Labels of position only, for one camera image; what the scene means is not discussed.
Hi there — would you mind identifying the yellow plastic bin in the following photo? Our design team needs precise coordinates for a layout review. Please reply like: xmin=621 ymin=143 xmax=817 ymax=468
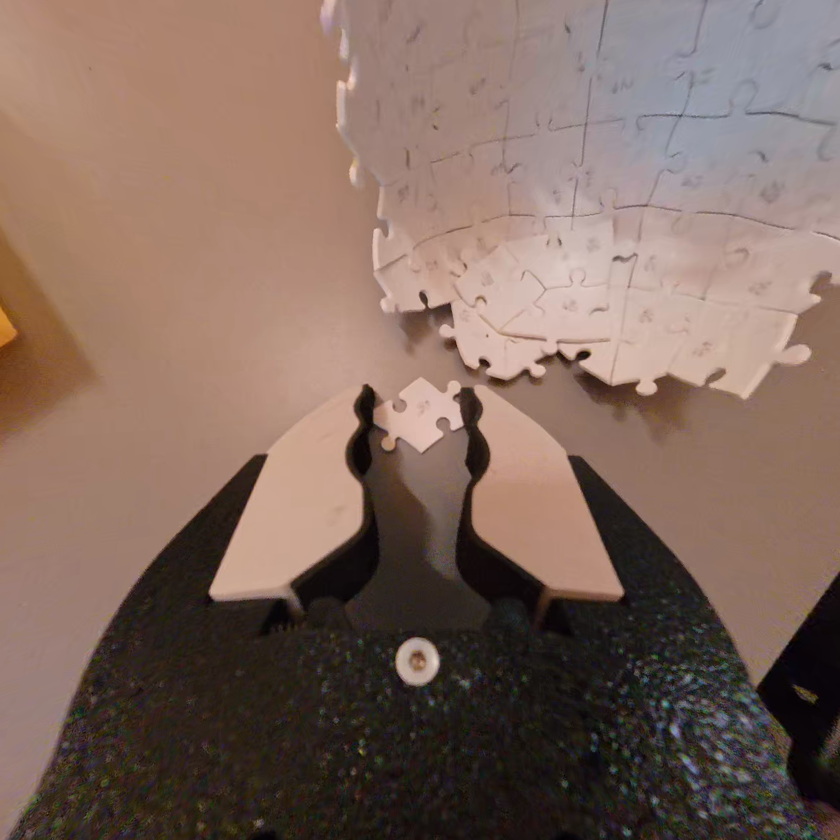
xmin=0 ymin=226 xmax=19 ymax=349

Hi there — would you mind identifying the white puzzle piece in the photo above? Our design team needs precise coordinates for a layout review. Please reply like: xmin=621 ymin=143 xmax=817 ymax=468
xmin=373 ymin=377 xmax=463 ymax=455

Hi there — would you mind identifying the colourful cartoon puzzle ball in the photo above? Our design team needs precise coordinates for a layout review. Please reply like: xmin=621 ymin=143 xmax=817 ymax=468
xmin=319 ymin=0 xmax=840 ymax=401

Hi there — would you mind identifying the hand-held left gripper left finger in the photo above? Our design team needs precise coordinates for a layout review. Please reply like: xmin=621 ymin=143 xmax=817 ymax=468
xmin=209 ymin=384 xmax=382 ymax=619

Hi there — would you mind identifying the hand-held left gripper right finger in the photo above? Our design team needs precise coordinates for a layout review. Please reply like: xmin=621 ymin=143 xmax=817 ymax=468
xmin=456 ymin=386 xmax=626 ymax=622

